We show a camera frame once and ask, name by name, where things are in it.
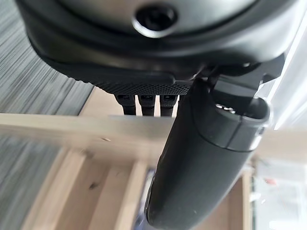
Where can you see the translucent white plastic folder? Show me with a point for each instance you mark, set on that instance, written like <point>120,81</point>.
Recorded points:
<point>295,72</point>

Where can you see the clear plastic file pocket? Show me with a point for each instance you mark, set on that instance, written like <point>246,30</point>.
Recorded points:
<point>280,198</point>

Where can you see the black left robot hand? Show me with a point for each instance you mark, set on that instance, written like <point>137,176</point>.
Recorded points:
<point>153,60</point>

